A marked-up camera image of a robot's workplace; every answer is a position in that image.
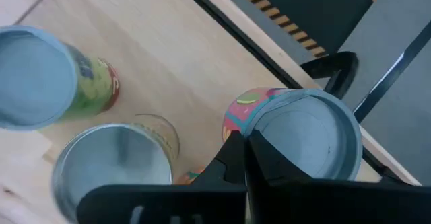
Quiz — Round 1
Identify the green and red tin can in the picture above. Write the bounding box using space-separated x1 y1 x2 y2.
0 24 121 131

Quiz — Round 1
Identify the small orange slice tin can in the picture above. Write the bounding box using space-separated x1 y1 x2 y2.
174 165 206 186

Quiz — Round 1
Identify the pink label tin can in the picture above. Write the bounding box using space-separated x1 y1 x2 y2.
221 87 364 182

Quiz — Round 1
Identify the black metal table frame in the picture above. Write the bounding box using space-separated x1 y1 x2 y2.
173 0 422 187

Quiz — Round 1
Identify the black hazard-striped floor mat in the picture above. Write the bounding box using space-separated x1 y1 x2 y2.
213 0 378 59

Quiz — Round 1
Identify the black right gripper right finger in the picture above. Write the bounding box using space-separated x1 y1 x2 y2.
248 130 431 224

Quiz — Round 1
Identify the green Orange-labelled tin can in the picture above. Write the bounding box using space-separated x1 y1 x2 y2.
51 112 181 224

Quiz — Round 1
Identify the wooden shelf board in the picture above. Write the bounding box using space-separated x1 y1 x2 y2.
0 0 304 224

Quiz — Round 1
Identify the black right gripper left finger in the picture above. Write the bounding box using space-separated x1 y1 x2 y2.
76 131 248 224

